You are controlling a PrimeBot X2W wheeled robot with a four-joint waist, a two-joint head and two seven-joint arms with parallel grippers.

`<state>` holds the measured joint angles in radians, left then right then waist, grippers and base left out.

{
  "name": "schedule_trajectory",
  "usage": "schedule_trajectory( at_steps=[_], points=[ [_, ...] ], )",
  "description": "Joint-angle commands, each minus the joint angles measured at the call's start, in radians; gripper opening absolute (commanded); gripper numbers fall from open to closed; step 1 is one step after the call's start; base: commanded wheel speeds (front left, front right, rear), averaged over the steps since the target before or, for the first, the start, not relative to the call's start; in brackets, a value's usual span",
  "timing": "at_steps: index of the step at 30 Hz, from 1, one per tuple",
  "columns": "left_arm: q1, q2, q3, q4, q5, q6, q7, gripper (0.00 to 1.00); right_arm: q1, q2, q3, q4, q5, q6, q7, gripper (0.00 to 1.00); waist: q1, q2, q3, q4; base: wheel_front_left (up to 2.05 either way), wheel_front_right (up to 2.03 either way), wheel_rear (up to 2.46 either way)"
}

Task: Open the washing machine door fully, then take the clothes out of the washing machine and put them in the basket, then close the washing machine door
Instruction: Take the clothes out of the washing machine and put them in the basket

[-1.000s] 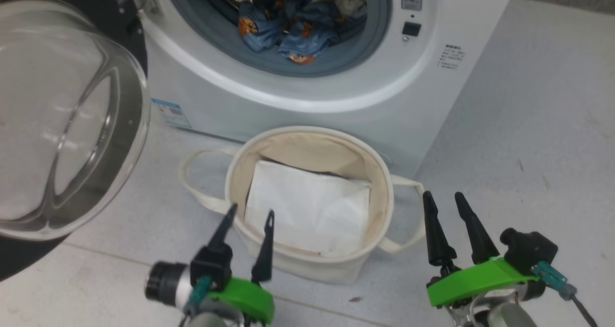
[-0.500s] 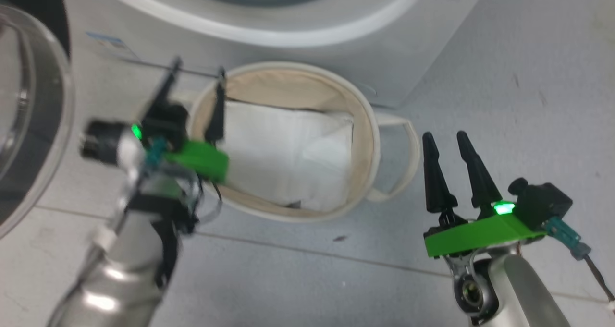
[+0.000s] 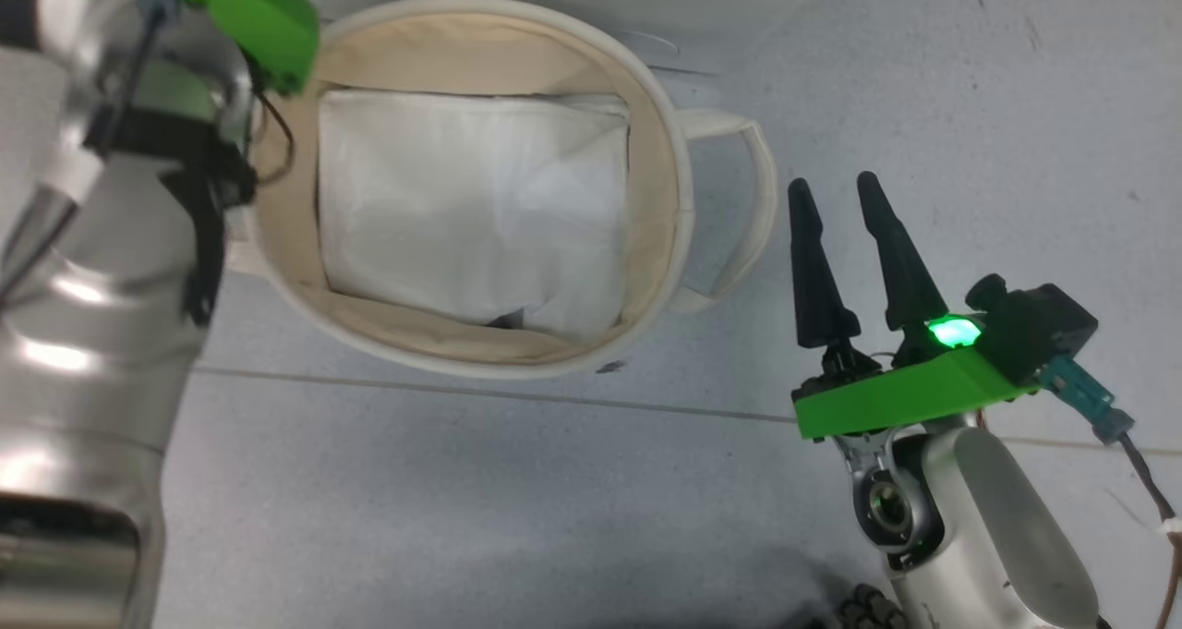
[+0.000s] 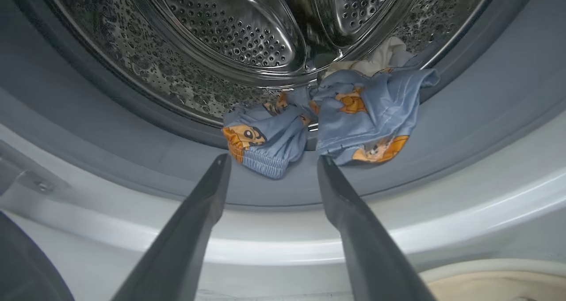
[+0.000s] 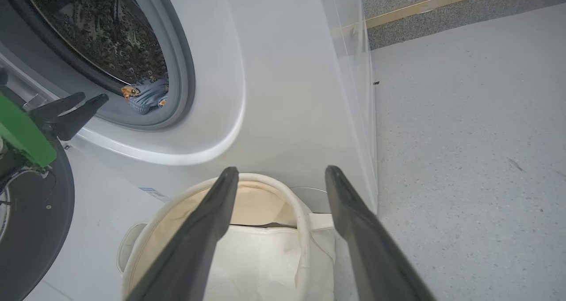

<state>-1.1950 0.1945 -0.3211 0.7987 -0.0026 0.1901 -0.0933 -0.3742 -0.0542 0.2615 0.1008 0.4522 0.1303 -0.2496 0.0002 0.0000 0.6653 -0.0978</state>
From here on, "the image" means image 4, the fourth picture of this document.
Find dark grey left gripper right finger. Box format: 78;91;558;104
317;156;438;301

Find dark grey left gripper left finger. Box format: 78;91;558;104
111;154;232;301

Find blue garment orange cartoon print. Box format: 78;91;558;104
222;67;441;180

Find round black glass washer door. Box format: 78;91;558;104
0;210;75;301

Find cream satin garment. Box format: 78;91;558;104
322;36;417;79

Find white front-load washing machine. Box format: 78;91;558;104
0;89;566;301

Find cream canvas laundry basket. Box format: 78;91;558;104
418;259;566;301

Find metal washer door hinge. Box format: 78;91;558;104
0;141;71;196

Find stainless steel washing machine drum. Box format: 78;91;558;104
40;0;500;126

